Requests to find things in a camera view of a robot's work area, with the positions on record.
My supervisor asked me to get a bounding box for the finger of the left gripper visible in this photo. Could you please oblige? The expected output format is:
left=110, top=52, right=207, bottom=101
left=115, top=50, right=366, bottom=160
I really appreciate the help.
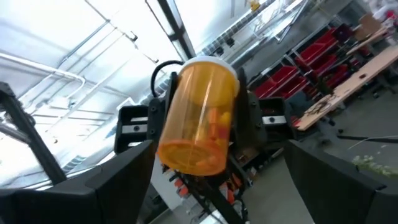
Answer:
left=232, top=67, right=269, bottom=151
left=147, top=72, right=179, bottom=147

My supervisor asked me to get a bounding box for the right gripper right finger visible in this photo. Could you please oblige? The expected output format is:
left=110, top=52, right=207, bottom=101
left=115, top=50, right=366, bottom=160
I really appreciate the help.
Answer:
left=284, top=139, right=387, bottom=224

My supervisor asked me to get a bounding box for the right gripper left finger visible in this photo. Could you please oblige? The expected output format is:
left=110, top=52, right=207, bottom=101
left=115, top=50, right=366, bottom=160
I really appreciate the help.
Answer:
left=52, top=140, right=157, bottom=224

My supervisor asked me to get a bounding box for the amber pill bottle white cap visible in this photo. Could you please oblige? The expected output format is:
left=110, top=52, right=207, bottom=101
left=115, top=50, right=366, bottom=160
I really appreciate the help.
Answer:
left=156, top=55, right=241, bottom=177

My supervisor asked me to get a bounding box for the shelf with red bins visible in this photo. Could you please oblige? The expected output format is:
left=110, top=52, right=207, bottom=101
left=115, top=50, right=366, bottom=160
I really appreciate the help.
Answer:
left=253, top=26, right=352, bottom=100

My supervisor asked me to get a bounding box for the wooden workbench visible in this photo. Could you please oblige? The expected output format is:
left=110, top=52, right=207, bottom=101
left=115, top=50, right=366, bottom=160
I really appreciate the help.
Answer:
left=295, top=46, right=398, bottom=131

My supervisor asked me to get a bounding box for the black left camera cable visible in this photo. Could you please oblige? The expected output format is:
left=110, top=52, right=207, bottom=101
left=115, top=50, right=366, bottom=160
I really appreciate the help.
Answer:
left=150, top=60, right=186, bottom=98

